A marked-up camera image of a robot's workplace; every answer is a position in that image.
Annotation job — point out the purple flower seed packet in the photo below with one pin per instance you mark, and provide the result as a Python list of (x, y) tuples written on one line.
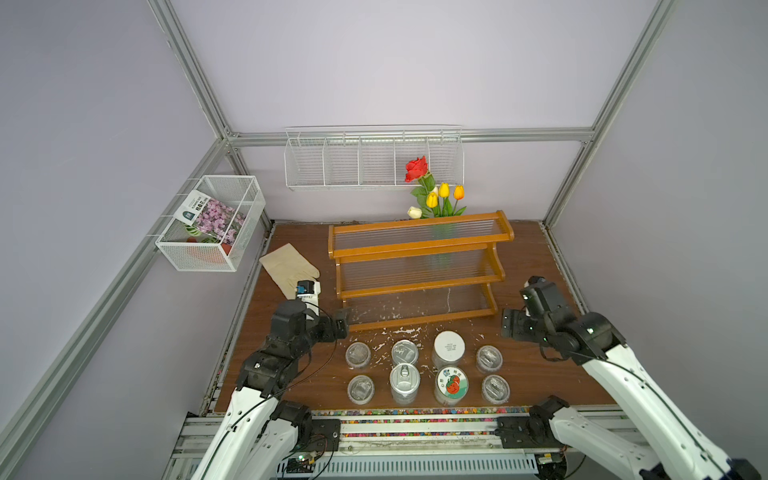
[(208, 219)]

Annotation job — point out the orange wooden glass shelf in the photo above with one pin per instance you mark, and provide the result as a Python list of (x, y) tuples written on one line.
[(385, 278)]

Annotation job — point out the clear tub shelf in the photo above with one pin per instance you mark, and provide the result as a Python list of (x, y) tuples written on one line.
[(495, 389)]

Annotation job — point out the cream work glove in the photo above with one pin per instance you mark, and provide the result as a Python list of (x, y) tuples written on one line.
[(287, 267)]

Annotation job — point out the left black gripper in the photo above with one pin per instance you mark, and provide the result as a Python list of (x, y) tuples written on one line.
[(330, 334)]

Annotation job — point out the clear small plastic tub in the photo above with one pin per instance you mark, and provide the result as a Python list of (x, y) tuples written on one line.
[(358, 355)]

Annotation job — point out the small white wire basket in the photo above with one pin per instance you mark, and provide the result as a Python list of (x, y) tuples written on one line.
[(186, 254)]

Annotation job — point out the tomato label seed jar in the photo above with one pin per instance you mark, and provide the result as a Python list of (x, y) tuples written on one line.
[(451, 386)]

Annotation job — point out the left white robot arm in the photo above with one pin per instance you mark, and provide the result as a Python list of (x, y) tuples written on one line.
[(260, 428)]

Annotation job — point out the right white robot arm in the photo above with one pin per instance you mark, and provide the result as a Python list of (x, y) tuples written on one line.
[(675, 449)]

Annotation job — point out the artificial flower bouquet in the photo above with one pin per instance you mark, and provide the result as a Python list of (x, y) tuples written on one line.
[(434, 200)]

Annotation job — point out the long white wire basket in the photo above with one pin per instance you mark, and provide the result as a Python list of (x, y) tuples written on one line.
[(374, 156)]

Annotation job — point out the teal glass vase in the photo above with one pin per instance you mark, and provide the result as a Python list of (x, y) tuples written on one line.
[(444, 261)]

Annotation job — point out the tall white Ideal jar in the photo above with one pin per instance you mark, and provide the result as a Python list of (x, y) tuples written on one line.
[(448, 349)]

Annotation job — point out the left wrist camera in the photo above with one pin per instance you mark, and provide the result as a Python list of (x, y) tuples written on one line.
[(308, 292)]

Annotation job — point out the metal base rail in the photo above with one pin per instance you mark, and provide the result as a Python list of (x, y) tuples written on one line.
[(471, 443)]

